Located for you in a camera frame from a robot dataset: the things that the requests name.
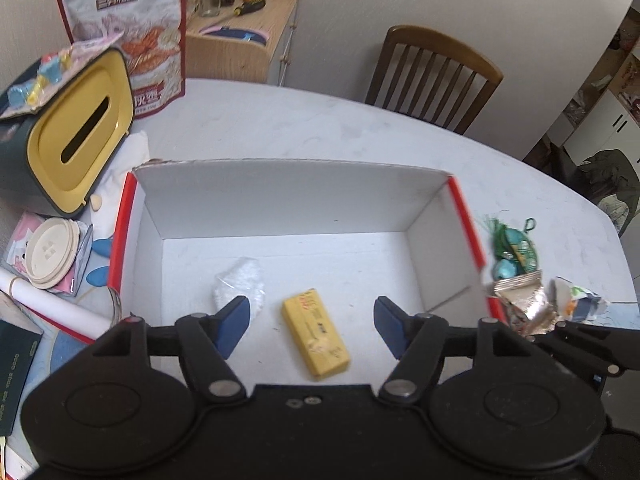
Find clear bag white beads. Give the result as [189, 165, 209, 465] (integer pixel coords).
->
[213, 258, 266, 323]

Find yellow rectangular box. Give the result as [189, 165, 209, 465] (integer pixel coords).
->
[281, 288, 352, 380]

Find red cardboard box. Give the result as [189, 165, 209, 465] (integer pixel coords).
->
[108, 159, 492, 354]

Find gold foil wrapper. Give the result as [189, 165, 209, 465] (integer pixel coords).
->
[494, 270, 558, 336]

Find green embroidered pouch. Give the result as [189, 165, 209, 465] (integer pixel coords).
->
[484, 217, 539, 281]

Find white grey orange packet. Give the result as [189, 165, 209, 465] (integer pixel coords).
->
[553, 276, 608, 323]

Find beige round lid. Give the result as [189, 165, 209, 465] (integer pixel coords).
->
[25, 218, 80, 289]

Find dark green book box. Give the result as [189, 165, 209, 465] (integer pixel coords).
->
[0, 296, 42, 437]

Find yellow green tissue box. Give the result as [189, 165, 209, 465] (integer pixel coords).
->
[0, 48, 134, 218]

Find green jacket on chair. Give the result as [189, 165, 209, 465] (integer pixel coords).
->
[575, 148, 639, 236]

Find wooden side cabinet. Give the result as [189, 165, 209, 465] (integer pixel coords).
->
[186, 0, 298, 87]

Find brown wooden chair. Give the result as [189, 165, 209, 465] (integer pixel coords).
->
[364, 25, 503, 134]

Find white wardrobe cabinets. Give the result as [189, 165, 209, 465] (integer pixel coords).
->
[546, 0, 639, 166]

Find red white snack bag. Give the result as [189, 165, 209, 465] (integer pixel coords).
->
[56, 0, 186, 118]

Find yellow handled screwdriver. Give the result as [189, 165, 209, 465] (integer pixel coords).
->
[214, 0, 266, 25]

